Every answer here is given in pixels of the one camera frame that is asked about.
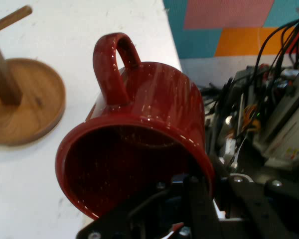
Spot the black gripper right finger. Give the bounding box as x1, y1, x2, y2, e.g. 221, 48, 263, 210
208, 153, 299, 239

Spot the orange wire bundle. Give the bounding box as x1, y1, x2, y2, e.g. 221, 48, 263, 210
241, 104, 261, 132

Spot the grey equipment case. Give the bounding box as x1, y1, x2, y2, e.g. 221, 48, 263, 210
263, 66, 299, 172

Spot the thin black cable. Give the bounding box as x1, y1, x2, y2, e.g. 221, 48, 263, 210
254, 18, 299, 75

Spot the orange foam panel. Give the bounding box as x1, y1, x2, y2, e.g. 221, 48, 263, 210
215, 26, 299, 57

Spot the pink foam panel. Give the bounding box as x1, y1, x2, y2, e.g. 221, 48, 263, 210
183, 0, 276, 30

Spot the brown wooden mug tree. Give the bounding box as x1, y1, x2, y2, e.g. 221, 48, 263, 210
0, 5, 66, 147

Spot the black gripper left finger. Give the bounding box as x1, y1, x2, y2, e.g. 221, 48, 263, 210
76, 174, 224, 239

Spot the red speckled ceramic mug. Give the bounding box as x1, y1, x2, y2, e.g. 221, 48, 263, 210
55, 32, 216, 221

